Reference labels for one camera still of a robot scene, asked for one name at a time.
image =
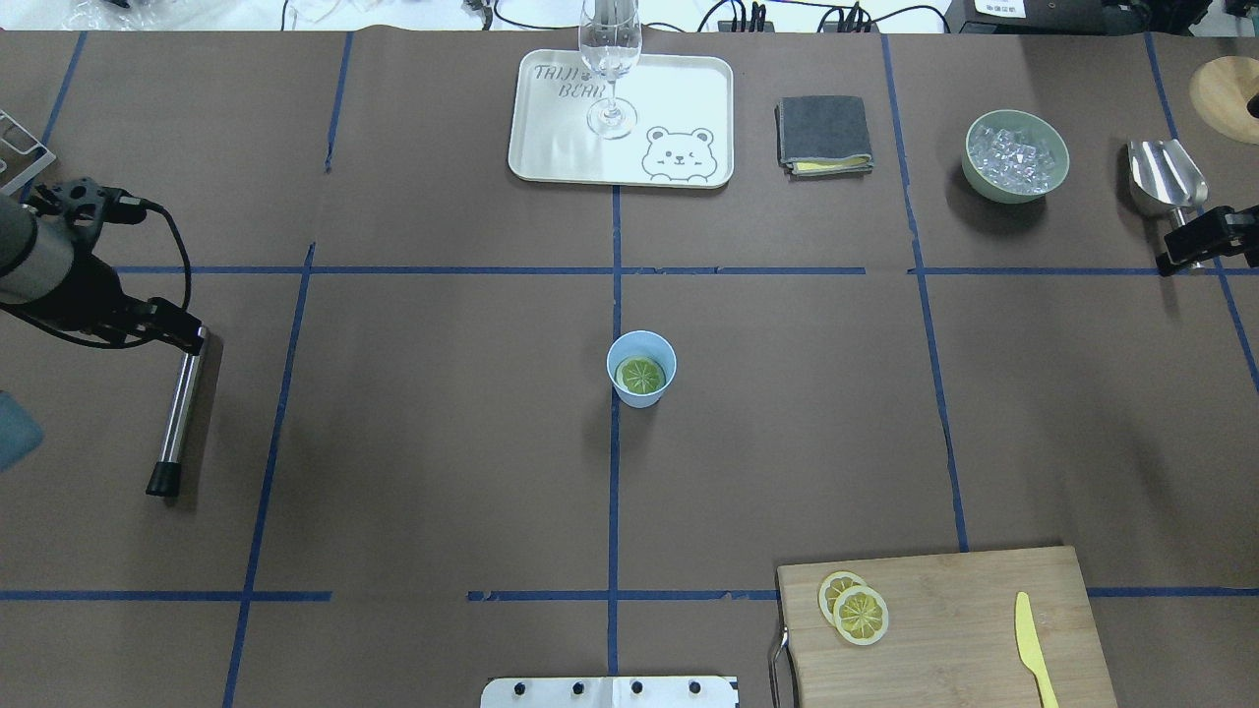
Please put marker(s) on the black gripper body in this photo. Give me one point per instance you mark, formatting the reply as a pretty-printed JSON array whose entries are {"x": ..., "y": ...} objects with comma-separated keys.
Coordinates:
[{"x": 1206, "y": 236}]

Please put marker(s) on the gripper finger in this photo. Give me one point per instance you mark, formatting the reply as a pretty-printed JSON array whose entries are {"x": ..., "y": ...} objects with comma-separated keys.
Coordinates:
[{"x": 163, "y": 321}]

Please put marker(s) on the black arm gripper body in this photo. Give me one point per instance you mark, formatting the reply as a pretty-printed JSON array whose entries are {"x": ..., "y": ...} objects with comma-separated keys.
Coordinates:
[{"x": 90, "y": 293}]

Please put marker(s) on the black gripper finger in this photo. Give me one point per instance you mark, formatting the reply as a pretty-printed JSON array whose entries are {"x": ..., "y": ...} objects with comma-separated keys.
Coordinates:
[
  {"x": 1208, "y": 234},
  {"x": 1167, "y": 265}
]

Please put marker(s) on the steel muddler black tip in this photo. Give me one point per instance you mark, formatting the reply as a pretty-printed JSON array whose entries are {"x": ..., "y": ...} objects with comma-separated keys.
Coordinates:
[{"x": 167, "y": 473}]

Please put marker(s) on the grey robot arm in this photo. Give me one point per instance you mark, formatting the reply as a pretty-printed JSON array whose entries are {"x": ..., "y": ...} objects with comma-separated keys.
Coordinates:
[{"x": 26, "y": 233}]

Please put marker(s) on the light blue paper cup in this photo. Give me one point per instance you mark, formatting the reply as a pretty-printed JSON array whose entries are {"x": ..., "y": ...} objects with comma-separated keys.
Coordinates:
[{"x": 641, "y": 343}]

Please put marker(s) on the steel ice scoop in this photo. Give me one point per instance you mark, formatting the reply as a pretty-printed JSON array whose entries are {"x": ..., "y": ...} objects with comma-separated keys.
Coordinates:
[{"x": 1164, "y": 182}]

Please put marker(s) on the round wooden board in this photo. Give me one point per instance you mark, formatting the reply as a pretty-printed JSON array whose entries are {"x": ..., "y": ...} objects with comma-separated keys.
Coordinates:
[{"x": 1223, "y": 92}]

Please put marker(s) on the white rack at edge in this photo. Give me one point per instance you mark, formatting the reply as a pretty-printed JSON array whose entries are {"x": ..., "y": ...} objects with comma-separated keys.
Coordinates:
[{"x": 23, "y": 156}]

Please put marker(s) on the green bowl of ice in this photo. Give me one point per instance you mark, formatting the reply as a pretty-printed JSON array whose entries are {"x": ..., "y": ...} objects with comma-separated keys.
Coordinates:
[{"x": 1012, "y": 158}]

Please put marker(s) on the folded grey yellow cloth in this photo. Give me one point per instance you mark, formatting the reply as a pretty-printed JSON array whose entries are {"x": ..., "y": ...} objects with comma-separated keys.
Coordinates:
[{"x": 821, "y": 135}]

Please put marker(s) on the black power strip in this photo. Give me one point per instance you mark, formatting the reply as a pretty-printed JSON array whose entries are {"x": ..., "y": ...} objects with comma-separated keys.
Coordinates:
[{"x": 807, "y": 18}]

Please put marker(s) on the yellow plastic knife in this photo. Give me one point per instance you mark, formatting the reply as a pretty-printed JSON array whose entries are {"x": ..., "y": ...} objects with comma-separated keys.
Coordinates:
[{"x": 1030, "y": 650}]

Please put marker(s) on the wooden cutting board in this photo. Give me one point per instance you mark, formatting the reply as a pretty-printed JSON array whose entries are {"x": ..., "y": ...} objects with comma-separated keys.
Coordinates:
[{"x": 951, "y": 639}]

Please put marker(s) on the cream bear tray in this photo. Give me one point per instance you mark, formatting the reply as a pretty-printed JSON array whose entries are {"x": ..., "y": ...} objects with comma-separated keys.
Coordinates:
[{"x": 683, "y": 138}]

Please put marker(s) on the clear wine glass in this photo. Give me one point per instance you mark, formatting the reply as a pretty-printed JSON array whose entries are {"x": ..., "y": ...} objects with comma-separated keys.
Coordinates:
[{"x": 610, "y": 44}]

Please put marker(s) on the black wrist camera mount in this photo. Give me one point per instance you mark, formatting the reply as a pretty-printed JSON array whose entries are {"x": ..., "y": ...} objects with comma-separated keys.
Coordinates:
[{"x": 84, "y": 206}]

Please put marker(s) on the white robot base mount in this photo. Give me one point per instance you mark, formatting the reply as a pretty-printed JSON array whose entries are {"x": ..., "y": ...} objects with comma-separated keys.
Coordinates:
[{"x": 646, "y": 691}]

